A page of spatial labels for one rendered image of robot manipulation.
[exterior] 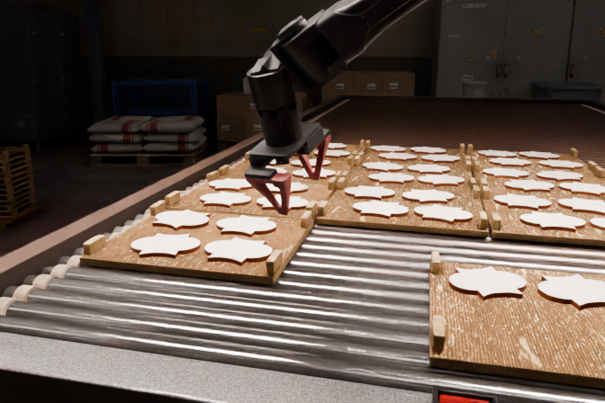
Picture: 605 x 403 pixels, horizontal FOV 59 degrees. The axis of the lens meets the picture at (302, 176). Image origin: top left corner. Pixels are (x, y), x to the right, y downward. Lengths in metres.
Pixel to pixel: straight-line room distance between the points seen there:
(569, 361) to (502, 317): 0.13
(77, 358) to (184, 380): 0.17
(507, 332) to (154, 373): 0.51
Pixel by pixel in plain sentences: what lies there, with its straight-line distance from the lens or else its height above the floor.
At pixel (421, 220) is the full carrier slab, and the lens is 1.34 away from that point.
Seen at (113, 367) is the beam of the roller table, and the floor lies 0.91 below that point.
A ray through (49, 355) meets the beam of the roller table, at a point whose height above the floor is 0.92.
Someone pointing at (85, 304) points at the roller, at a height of 0.91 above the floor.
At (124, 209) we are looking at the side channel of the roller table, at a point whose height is 0.95.
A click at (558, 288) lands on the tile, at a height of 0.95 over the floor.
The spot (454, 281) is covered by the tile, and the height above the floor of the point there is 0.95.
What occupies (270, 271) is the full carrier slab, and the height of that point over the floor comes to 0.94.
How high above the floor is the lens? 1.35
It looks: 13 degrees down
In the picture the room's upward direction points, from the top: straight up
